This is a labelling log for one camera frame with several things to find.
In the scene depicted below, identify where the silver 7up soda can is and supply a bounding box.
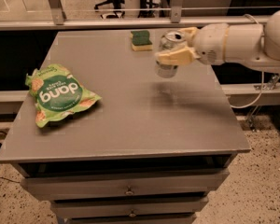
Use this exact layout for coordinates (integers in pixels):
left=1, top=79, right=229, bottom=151
left=155, top=30, right=187, bottom=78

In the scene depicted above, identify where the grey drawer cabinet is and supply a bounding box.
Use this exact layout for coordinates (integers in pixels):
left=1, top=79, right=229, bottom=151
left=0, top=30, right=249, bottom=224

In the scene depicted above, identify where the green and yellow sponge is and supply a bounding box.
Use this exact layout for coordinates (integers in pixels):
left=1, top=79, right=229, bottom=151
left=131, top=30, right=153, bottom=51

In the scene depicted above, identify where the grey drawer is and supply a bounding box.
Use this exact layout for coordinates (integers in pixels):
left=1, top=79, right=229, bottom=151
left=21, top=168, right=230, bottom=201
left=51, top=197, right=208, bottom=218

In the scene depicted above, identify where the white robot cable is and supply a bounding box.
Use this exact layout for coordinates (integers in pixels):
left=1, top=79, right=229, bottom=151
left=229, top=13, right=266, bottom=110

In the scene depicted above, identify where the middle grey drawer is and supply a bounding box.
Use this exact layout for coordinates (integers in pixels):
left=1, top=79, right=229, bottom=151
left=51, top=197, right=208, bottom=218

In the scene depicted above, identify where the top grey drawer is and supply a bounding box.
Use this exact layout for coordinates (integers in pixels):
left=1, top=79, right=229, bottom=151
left=21, top=168, right=230, bottom=201

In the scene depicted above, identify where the green rice chip bag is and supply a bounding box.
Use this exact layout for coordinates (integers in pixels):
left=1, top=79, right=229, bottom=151
left=25, top=63, right=101, bottom=128

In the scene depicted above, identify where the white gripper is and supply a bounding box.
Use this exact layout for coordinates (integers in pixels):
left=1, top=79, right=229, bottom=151
left=155, top=23, right=229, bottom=66

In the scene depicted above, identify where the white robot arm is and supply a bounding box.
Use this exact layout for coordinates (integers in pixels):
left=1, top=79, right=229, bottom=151
left=156, top=10, right=280, bottom=74

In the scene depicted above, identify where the grey metal railing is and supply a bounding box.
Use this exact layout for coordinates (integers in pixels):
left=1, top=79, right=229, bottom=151
left=0, top=0, right=280, bottom=31

